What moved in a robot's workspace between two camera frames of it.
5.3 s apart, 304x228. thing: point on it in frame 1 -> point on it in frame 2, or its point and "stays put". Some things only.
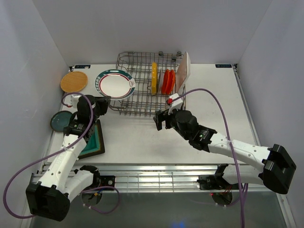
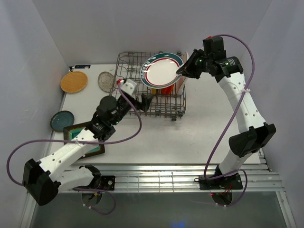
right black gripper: [161, 117] -> [187, 69]
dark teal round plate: [60, 119] stays put
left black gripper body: [101, 105] -> [124, 106]
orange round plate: [165, 83] -> [167, 90]
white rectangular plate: [183, 71] stays put
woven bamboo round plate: [73, 81] stays put
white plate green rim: [118, 84] -> [159, 71]
